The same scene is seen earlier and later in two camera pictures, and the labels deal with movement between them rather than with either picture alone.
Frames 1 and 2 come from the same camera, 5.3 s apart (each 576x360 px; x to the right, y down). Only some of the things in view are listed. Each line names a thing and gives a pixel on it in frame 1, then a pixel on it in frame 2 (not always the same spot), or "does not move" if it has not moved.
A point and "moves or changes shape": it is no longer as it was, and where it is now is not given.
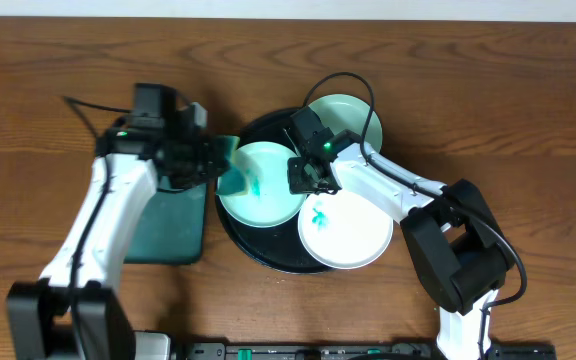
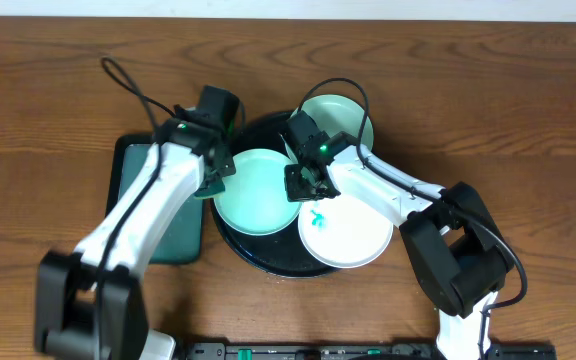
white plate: x=344 y=229 does not move
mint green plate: x=269 y=199 moves or changes shape
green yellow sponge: x=232 y=180 to x=213 y=191
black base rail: x=353 y=350 does not move
